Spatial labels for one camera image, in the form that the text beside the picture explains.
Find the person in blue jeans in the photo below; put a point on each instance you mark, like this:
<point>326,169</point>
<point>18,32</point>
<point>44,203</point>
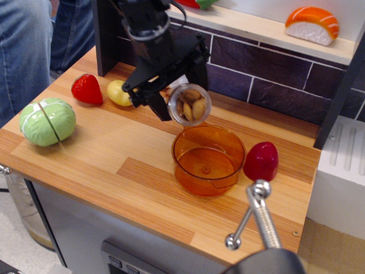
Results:
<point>36,48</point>

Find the silver knob left edge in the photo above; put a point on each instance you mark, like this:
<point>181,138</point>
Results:
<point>5,170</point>

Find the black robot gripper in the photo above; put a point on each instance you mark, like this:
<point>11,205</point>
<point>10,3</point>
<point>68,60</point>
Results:
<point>160,61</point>

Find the dark red toy fruit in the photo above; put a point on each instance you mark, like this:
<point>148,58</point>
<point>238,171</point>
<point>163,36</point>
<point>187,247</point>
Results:
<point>262,162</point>

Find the clear almond jar red label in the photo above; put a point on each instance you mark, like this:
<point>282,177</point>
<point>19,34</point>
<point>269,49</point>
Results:
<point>188,104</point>

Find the toy salmon sushi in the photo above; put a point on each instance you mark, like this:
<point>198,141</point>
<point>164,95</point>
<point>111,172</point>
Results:
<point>313,24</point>

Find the white ridged sink unit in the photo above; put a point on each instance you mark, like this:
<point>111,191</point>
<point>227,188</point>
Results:
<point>337,199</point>

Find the red toy strawberry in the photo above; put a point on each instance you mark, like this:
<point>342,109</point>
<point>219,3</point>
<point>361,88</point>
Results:
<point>86,89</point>

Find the grey oven control panel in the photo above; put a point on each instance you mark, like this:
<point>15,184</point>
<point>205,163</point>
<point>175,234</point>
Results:
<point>116,260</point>

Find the green toy cabbage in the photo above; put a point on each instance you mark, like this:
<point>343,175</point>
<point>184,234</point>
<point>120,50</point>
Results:
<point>47,122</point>

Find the wooden wall shelf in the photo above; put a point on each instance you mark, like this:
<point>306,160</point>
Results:
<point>270,32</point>

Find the yellow toy potato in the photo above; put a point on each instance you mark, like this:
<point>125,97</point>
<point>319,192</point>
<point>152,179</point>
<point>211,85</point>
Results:
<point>117,95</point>

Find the dark grey left shelf post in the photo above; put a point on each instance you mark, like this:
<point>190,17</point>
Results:
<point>111,41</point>

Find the dark grey shelf post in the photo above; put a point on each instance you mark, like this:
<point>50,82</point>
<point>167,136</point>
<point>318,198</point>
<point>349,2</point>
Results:
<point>111,41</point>
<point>341,93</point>

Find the red toy chili pepper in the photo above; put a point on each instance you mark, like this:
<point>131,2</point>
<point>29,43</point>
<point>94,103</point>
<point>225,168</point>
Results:
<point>197,4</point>

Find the orange transparent plastic pot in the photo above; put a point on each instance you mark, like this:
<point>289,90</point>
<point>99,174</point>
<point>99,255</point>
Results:
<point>208,159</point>

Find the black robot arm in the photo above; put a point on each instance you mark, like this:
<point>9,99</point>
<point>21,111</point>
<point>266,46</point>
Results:
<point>137,13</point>

